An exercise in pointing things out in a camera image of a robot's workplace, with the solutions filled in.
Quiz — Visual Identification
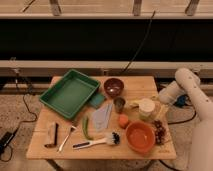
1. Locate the brown handled spatula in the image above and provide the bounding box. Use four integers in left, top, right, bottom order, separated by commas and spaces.
44, 122, 58, 148

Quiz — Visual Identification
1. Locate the black power adapter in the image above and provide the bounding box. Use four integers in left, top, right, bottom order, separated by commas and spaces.
0, 132, 14, 149

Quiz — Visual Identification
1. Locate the dark red bowl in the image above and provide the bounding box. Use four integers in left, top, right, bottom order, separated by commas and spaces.
104, 78, 124, 98

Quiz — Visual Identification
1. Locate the white dish brush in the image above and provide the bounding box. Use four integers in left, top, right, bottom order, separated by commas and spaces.
73, 132, 120, 149

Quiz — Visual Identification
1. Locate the green chili pepper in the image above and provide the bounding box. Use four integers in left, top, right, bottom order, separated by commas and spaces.
82, 116, 94, 140

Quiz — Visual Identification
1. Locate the orange bowl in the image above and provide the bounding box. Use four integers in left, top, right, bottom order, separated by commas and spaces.
125, 121, 155, 154

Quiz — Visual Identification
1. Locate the grey cloth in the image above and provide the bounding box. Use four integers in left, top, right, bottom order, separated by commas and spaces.
92, 103, 112, 131

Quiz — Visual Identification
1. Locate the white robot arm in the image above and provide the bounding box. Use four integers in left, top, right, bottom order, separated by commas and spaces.
158, 68, 213, 171

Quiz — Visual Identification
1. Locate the yellow banana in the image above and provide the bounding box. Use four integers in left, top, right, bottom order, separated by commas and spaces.
129, 100, 140, 108

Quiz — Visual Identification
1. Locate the silver fork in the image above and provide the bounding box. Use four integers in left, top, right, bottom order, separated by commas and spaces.
57, 125, 77, 153

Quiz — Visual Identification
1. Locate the wooden table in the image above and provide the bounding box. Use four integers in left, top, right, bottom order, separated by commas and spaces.
26, 76, 177, 163

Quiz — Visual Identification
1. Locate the black hanging cable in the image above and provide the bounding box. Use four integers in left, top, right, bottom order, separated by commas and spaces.
118, 10, 157, 77

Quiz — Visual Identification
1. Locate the red grape bunch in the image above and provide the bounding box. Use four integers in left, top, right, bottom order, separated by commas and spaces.
154, 120, 166, 145

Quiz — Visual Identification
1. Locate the black floor cable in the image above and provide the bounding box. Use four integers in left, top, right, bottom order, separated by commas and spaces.
0, 71, 39, 163

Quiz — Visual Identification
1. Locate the teal sponge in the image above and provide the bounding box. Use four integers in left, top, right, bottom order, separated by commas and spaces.
89, 93, 105, 109

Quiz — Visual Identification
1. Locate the white plastic cup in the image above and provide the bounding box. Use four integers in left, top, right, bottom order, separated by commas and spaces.
139, 98, 155, 116

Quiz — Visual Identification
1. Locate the grey metal cup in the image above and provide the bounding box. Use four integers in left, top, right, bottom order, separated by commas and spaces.
113, 97, 126, 113

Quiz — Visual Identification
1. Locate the green plastic tray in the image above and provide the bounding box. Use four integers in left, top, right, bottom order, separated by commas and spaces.
40, 69, 100, 120

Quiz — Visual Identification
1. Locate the orange fruit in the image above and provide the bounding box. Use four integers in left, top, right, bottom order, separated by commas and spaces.
118, 114, 129, 129

